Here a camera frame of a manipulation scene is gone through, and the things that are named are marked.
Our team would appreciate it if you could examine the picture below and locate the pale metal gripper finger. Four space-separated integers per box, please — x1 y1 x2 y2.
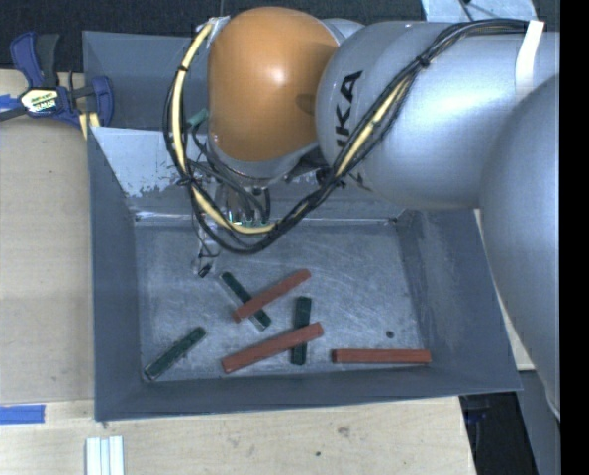
191 225 209 272
198 242 220 280

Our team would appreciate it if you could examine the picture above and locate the dark green flat block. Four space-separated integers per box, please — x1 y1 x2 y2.
219 270 273 333
289 296 314 366
144 326 209 382

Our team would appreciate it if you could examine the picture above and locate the red-brown flat block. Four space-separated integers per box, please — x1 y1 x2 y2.
231 268 313 325
220 322 326 375
330 347 434 365

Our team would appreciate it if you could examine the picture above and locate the grey metal bin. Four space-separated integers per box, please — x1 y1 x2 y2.
81 30 525 423

